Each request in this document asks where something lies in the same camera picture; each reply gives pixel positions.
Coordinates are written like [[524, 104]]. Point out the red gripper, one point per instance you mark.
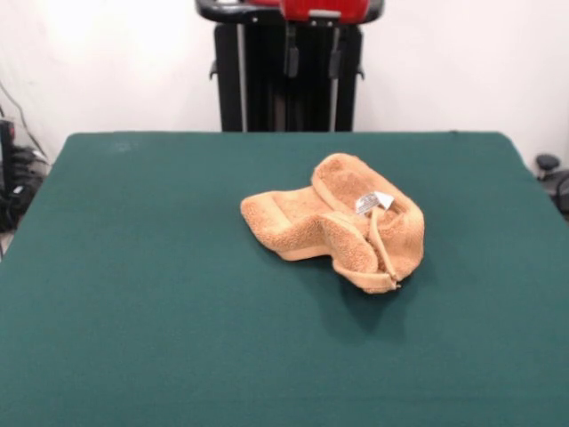
[[322, 6]]

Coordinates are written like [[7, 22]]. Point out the orange terry towel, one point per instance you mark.
[[306, 222]]

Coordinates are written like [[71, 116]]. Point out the dark green table cloth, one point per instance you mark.
[[133, 311]]

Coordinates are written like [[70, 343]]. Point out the black box device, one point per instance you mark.
[[6, 151]]

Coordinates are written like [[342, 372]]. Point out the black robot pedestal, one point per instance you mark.
[[266, 80]]

